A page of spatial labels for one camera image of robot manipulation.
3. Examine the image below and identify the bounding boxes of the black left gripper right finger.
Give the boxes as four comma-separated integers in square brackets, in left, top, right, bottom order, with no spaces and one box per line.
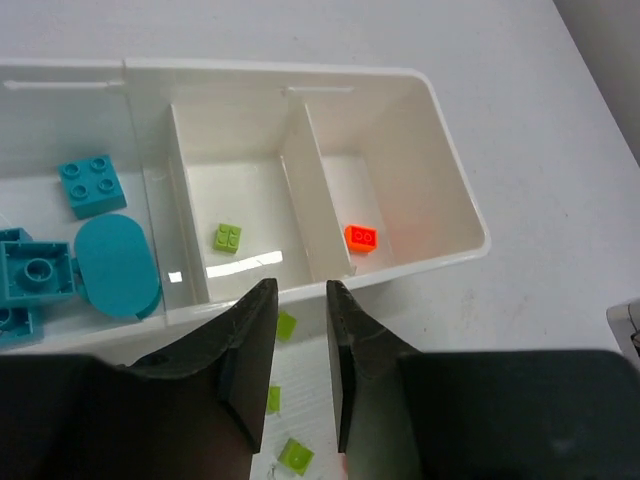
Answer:
[326,280,639,479]

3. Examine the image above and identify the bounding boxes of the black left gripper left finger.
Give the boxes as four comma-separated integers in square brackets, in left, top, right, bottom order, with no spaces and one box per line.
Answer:
[1,278,278,479]

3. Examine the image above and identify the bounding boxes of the teal frog lotus brick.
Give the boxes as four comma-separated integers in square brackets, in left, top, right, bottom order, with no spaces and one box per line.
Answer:
[74,214,162,320]

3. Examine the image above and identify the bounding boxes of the lime green arch brick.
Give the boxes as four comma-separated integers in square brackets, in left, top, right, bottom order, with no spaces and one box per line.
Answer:
[212,223,242,254]

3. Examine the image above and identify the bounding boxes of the teal two-by-four brick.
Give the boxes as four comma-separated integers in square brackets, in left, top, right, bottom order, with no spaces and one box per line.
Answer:
[0,227,46,351]

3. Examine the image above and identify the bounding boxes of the orange small brick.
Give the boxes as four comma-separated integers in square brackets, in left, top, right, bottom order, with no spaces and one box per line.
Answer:
[344,224,378,254]

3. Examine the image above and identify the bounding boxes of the small teal slope brick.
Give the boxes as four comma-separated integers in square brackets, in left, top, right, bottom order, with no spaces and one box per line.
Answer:
[57,155,127,220]

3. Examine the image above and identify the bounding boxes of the teal two-by-two brick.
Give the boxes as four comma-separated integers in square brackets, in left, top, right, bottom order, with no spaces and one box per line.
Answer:
[1,241,76,308]

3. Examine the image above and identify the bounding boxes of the lime green small brick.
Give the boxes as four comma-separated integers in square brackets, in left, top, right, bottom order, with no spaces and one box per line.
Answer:
[267,385,281,415]
[276,311,298,342]
[278,438,315,476]

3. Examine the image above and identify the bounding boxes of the white three-compartment plastic bin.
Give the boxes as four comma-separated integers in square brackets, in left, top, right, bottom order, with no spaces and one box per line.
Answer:
[1,60,490,354]

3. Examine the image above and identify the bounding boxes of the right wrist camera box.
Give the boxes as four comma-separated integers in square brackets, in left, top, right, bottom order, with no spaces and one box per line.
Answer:
[606,298,639,366]

